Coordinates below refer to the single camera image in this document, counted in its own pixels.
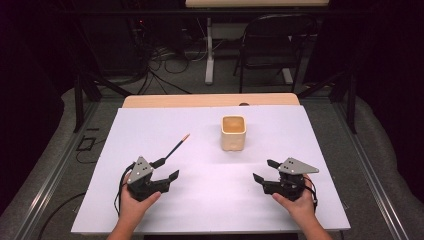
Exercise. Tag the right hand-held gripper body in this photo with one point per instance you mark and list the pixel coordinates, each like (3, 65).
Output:
(290, 181)

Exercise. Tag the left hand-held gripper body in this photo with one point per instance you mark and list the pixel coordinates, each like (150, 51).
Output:
(140, 173)

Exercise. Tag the black pencil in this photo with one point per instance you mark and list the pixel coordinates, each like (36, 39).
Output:
(177, 147)

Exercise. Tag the beige square cup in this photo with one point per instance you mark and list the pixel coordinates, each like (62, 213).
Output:
(233, 138)

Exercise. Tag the person's right hand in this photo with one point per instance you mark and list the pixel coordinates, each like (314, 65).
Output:
(298, 206)

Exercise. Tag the person's left hand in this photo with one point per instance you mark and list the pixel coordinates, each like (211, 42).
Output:
(133, 208)

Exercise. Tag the white table board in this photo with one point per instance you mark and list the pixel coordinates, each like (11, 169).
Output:
(206, 200)

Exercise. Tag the wooden table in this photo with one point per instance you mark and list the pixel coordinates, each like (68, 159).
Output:
(200, 100)

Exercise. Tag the white desk foot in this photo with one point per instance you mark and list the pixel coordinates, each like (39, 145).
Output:
(287, 76)

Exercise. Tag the black metal stand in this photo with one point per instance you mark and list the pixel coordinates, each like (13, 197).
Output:
(351, 100)
(79, 100)

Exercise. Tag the white desk leg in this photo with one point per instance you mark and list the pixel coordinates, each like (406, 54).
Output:
(209, 60)

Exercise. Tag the black folding chair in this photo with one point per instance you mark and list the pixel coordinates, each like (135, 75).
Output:
(276, 36)

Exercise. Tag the black square floor frame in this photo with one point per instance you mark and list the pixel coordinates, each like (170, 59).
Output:
(78, 144)

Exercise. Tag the aluminium floor rail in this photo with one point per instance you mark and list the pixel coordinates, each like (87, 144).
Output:
(373, 180)
(50, 186)

